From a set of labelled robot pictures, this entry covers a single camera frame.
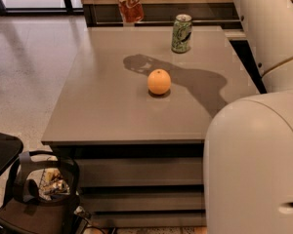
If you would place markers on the red coke can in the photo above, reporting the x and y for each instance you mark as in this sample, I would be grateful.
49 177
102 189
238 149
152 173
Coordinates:
131 11

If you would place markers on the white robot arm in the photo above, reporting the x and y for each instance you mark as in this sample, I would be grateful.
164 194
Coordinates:
248 149

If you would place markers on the green soda can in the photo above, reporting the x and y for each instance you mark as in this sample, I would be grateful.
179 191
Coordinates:
181 33

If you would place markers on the orange fruit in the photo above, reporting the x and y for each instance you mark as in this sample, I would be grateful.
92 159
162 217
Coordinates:
159 82

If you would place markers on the grey drawer cabinet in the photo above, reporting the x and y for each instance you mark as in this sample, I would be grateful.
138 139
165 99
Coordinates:
140 154

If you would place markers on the black chair seat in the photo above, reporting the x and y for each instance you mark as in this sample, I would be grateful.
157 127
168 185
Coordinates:
10 148

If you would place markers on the black bag with snacks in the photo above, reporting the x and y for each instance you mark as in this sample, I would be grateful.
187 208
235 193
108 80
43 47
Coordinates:
25 210

